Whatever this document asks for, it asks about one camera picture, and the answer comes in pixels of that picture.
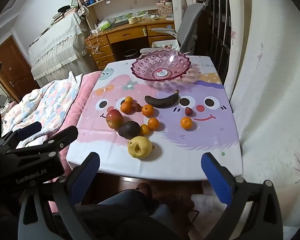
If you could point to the wooden bookshelf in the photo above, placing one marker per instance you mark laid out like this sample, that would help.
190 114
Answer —
115 2

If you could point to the brown wooden door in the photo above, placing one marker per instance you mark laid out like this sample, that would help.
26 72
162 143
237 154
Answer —
12 62

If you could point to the yellow pear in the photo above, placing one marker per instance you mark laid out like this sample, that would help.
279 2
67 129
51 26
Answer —
142 147

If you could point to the grey office chair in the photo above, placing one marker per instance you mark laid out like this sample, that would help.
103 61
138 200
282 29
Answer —
187 22

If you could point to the dark overripe banana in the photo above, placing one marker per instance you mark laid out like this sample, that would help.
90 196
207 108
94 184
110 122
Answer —
160 102

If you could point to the dark avocado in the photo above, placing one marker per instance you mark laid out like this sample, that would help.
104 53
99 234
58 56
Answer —
128 130

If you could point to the trash bin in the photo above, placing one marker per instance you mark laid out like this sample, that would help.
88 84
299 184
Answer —
130 54

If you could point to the pink glass fruit bowl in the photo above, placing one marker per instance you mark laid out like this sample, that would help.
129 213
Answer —
145 65

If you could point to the floral cloth bag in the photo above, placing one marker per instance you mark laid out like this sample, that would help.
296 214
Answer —
83 11

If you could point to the person's leg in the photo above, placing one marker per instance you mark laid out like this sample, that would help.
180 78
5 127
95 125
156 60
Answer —
130 205

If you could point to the black round item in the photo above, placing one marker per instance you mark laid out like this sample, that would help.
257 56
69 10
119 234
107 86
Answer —
64 8

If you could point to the brown slipper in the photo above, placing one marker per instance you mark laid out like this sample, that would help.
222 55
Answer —
145 190

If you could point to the cream mug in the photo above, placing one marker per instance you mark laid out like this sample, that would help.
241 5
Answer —
133 20

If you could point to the metal window grille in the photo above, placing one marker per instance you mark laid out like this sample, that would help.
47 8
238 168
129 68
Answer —
217 30

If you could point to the white plastic box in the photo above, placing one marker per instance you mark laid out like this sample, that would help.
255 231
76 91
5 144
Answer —
162 44

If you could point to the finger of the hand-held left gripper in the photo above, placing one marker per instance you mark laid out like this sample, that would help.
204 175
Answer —
62 136
30 130

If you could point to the lace covered piano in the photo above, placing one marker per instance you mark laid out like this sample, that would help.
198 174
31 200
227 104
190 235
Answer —
57 45

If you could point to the green tissue pack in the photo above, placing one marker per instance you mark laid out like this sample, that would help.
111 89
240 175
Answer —
104 24

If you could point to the wooden desk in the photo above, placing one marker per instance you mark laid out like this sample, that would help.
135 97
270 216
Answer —
125 32

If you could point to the small tangerine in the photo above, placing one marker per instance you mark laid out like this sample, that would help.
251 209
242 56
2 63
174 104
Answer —
128 99

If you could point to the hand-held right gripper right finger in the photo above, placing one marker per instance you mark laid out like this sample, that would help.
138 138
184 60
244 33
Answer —
215 177

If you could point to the white floral curtain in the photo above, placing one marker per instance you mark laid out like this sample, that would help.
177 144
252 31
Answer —
265 80

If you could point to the red strawberry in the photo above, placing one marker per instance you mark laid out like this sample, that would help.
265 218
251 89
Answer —
188 111

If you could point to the cartoon printed tablecloth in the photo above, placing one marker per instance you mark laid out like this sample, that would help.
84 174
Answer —
190 150

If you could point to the floral quilted blanket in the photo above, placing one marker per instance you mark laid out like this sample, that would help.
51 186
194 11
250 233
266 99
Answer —
47 105

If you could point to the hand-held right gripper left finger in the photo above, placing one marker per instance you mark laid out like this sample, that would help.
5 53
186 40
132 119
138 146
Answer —
86 175

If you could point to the red apple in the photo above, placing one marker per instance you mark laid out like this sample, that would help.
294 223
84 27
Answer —
114 118

